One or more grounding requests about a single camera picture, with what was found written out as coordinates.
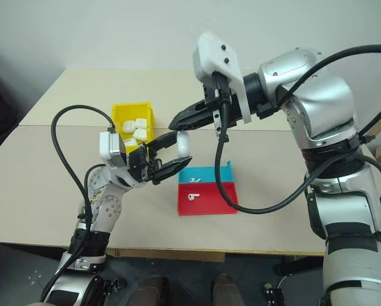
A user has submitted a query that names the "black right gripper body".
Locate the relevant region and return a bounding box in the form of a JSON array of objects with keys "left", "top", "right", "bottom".
[{"left": 202, "top": 73, "right": 245, "bottom": 133}]

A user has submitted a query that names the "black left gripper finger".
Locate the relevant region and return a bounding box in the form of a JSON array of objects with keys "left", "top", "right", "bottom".
[
  {"left": 151, "top": 155, "right": 193, "bottom": 186},
  {"left": 146, "top": 131, "right": 179, "bottom": 154}
]

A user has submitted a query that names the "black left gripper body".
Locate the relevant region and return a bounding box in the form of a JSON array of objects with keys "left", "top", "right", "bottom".
[{"left": 126, "top": 143, "right": 163, "bottom": 185}]

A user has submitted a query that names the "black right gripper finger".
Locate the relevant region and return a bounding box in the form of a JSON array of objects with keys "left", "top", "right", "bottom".
[
  {"left": 168, "top": 113, "right": 218, "bottom": 131},
  {"left": 172, "top": 99, "right": 216, "bottom": 124}
]

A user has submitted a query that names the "yellow plastic bin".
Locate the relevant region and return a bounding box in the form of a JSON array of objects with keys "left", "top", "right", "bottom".
[{"left": 110, "top": 101, "right": 157, "bottom": 151}]

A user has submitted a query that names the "blue plastic tray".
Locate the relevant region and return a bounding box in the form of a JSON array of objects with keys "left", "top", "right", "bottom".
[{"left": 177, "top": 159, "right": 235, "bottom": 185}]

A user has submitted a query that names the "red plastic tray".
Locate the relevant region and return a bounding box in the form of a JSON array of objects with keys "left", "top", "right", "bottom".
[{"left": 176, "top": 180, "right": 240, "bottom": 217}]

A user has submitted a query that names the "wooden strip under table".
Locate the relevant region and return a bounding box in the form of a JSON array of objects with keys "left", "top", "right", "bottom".
[{"left": 108, "top": 247, "right": 227, "bottom": 263}]

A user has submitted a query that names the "dark brown rounded shape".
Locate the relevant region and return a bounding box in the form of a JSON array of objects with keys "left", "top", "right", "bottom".
[
  {"left": 211, "top": 273, "right": 241, "bottom": 306},
  {"left": 135, "top": 275, "right": 169, "bottom": 306}
]

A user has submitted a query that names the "black table foot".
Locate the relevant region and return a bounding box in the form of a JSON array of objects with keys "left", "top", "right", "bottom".
[{"left": 274, "top": 254, "right": 294, "bottom": 277}]

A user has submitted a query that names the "small black device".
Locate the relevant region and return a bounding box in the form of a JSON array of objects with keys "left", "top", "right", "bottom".
[{"left": 262, "top": 280, "right": 286, "bottom": 306}]

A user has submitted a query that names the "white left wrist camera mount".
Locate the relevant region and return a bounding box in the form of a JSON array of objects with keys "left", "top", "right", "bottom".
[{"left": 98, "top": 131, "right": 128, "bottom": 169}]

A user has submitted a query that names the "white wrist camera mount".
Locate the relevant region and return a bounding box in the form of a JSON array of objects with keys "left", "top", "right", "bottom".
[
  {"left": 98, "top": 131, "right": 128, "bottom": 169},
  {"left": 192, "top": 31, "right": 253, "bottom": 124}
]

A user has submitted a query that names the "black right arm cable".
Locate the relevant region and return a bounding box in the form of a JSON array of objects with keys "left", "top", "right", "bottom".
[{"left": 213, "top": 44, "right": 381, "bottom": 215}]

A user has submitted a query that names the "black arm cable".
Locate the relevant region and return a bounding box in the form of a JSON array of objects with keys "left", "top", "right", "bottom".
[
  {"left": 40, "top": 105, "right": 117, "bottom": 299},
  {"left": 213, "top": 44, "right": 381, "bottom": 215}
]

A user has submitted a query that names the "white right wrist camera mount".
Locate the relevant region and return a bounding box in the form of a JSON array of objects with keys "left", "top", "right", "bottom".
[{"left": 192, "top": 31, "right": 253, "bottom": 124}]

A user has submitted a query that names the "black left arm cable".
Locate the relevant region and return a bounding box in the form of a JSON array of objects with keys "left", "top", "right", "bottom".
[{"left": 40, "top": 105, "right": 117, "bottom": 299}]

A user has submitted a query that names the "black metal bracket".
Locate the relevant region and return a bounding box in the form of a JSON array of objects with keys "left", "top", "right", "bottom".
[{"left": 97, "top": 276, "right": 121, "bottom": 296}]

